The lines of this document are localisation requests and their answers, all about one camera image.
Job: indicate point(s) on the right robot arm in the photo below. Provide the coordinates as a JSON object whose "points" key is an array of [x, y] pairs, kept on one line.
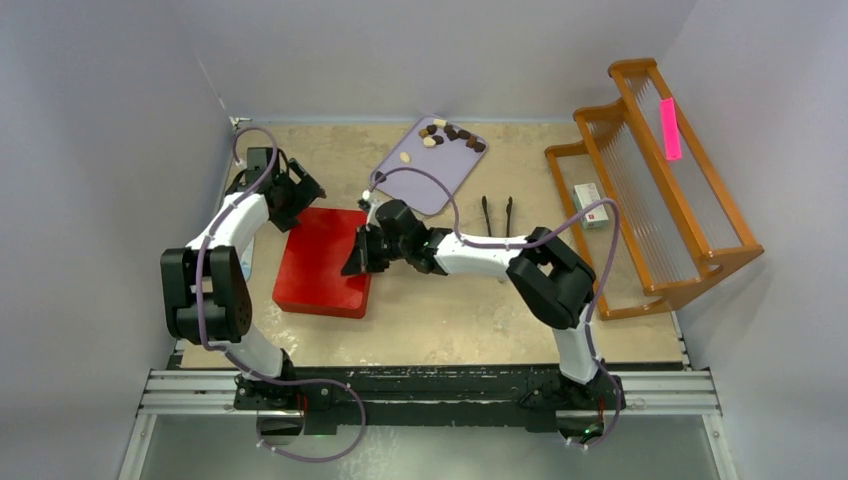
{"points": [[555, 283]]}

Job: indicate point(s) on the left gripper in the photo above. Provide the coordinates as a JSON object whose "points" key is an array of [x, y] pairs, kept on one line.
{"points": [[304, 194]]}

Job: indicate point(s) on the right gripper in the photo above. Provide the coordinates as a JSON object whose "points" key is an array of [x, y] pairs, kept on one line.
{"points": [[363, 258]]}

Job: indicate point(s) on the blue correction tape package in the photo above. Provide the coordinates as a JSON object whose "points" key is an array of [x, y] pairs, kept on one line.
{"points": [[246, 259]]}

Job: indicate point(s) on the red box lid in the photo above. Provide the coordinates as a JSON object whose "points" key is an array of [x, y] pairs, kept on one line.
{"points": [[309, 279]]}

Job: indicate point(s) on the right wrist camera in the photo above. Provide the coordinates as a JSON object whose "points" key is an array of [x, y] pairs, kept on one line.
{"points": [[368, 201]]}

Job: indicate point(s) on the orange wooden rack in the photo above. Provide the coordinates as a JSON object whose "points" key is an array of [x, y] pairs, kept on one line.
{"points": [[681, 228]]}

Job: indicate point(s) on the pink sticky label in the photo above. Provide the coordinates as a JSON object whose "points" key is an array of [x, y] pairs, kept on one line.
{"points": [[670, 131]]}

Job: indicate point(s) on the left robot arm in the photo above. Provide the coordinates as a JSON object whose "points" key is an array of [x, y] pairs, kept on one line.
{"points": [[205, 293]]}

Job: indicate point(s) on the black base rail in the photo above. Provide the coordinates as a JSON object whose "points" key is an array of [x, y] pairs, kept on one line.
{"points": [[527, 396]]}

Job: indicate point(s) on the lavender tray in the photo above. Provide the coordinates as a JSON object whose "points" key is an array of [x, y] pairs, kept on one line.
{"points": [[443, 154]]}

